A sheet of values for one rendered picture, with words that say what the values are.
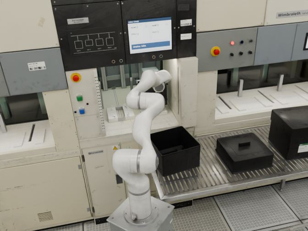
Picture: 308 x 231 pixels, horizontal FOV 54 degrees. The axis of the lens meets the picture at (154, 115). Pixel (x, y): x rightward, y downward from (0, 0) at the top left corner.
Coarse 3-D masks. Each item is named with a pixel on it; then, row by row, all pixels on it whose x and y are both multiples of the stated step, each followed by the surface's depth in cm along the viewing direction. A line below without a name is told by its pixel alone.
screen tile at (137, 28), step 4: (144, 24) 193; (148, 24) 193; (132, 28) 192; (136, 28) 193; (140, 28) 193; (144, 28) 194; (148, 28) 194; (132, 32) 193; (144, 32) 195; (148, 32) 196; (132, 36) 195; (136, 36) 195; (140, 36) 196; (144, 36) 196; (148, 36) 197; (132, 40) 196; (136, 40) 196; (140, 40) 197; (144, 40) 197; (148, 40) 198
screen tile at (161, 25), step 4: (152, 24) 194; (156, 24) 194; (160, 24) 195; (164, 24) 195; (168, 24) 196; (152, 28) 195; (156, 28) 195; (160, 28) 196; (164, 28) 197; (168, 28) 197; (168, 32) 198; (152, 36) 197; (156, 36) 198; (160, 36) 198; (164, 36) 199; (168, 36) 200; (152, 40) 198
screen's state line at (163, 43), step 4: (132, 44) 197; (136, 44) 198; (140, 44) 198; (144, 44) 199; (148, 44) 199; (152, 44) 200; (156, 44) 200; (160, 44) 201; (164, 44) 202; (168, 44) 202; (132, 48) 198; (136, 48) 199; (140, 48) 199; (144, 48) 200
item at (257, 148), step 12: (252, 132) 222; (216, 144) 219; (228, 144) 210; (240, 144) 206; (252, 144) 208; (264, 144) 208; (228, 156) 201; (240, 156) 197; (252, 156) 197; (264, 156) 197; (228, 168) 203; (240, 168) 197; (252, 168) 199; (264, 168) 201
